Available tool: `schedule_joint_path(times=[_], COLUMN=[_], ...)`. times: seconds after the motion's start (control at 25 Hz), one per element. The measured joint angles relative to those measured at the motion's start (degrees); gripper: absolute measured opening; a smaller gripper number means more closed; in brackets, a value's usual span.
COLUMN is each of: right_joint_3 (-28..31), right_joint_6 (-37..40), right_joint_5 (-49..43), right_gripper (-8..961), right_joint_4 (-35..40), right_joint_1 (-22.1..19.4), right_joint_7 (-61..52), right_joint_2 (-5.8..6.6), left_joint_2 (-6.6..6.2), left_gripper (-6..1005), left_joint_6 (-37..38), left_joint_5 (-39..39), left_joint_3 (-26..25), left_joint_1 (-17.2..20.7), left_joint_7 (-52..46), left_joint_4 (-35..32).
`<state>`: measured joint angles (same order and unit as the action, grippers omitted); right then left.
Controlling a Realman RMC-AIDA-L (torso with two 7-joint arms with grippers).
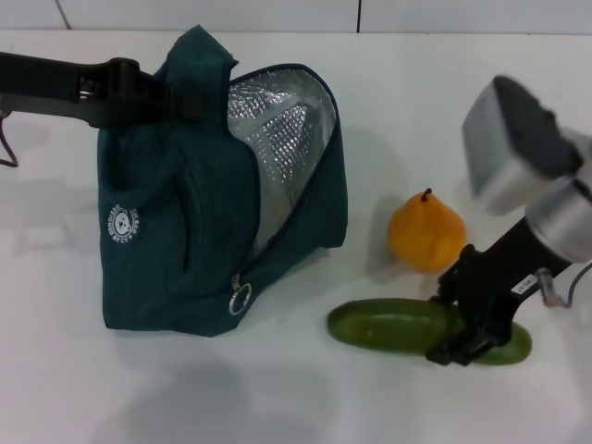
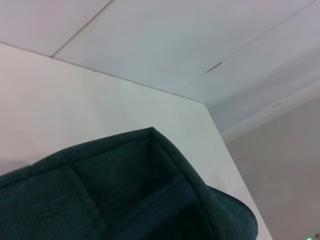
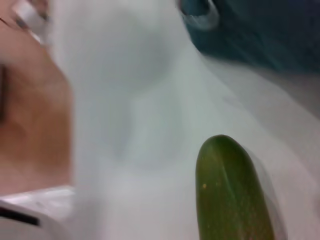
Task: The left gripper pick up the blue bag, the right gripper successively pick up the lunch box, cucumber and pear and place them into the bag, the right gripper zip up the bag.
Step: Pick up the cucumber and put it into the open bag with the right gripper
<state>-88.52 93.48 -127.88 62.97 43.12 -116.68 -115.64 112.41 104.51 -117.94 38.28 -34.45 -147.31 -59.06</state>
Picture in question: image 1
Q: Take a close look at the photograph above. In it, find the orange pear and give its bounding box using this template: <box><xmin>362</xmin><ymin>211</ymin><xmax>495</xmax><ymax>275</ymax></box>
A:
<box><xmin>387</xmin><ymin>187</ymin><xmax>467</xmax><ymax>273</ymax></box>

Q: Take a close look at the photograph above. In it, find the green cucumber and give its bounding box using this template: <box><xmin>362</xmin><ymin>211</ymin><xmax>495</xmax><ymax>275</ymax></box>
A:
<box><xmin>327</xmin><ymin>299</ymin><xmax>534</xmax><ymax>367</ymax></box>

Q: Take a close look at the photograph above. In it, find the arm connector cable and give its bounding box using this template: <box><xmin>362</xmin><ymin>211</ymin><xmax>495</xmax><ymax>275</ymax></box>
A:
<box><xmin>0</xmin><ymin>108</ymin><xmax>20</xmax><ymax>168</ymax></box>
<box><xmin>536</xmin><ymin>258</ymin><xmax>592</xmax><ymax>310</ymax></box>

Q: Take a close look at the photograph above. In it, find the dark teal insulated lunch bag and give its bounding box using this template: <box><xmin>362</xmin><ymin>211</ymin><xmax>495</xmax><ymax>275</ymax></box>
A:
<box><xmin>96</xmin><ymin>25</ymin><xmax>350</xmax><ymax>339</ymax></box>

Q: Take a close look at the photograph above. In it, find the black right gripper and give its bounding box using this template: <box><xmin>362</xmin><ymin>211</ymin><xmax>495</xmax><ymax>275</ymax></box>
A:
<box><xmin>426</xmin><ymin>216</ymin><xmax>575</xmax><ymax>367</ymax></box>

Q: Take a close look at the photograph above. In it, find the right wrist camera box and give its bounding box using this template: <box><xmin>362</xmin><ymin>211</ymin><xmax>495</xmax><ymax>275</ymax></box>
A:
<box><xmin>461</xmin><ymin>75</ymin><xmax>585</xmax><ymax>215</ymax></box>

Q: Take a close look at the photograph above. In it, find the right arm connector cable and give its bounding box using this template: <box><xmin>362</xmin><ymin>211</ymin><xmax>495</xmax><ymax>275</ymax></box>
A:
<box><xmin>536</xmin><ymin>258</ymin><xmax>592</xmax><ymax>310</ymax></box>

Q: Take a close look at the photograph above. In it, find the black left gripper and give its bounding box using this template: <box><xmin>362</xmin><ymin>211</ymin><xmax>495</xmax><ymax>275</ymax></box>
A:
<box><xmin>0</xmin><ymin>51</ymin><xmax>205</xmax><ymax>130</ymax></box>

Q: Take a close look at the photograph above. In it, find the left arm connector cable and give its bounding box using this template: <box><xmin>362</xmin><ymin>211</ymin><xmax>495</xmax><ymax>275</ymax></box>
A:
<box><xmin>0</xmin><ymin>108</ymin><xmax>20</xmax><ymax>168</ymax></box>

